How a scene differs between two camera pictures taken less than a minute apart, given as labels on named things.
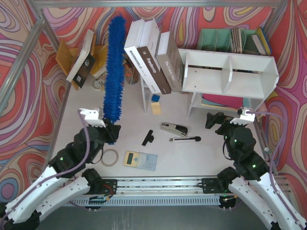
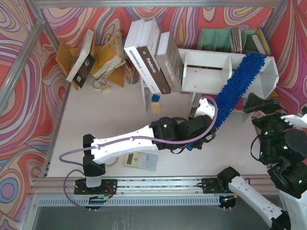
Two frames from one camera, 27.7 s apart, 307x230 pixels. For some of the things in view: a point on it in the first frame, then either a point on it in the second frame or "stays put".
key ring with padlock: [99, 84] stays put
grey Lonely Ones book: [171, 63] stays put
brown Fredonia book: [149, 47] stays put
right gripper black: [221, 125] to [266, 115]
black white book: [85, 62] stays put
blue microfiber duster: [114, 73] to [248, 64]
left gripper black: [111, 132] to [210, 129]
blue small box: [155, 98] stays put
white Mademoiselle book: [132, 41] stays put
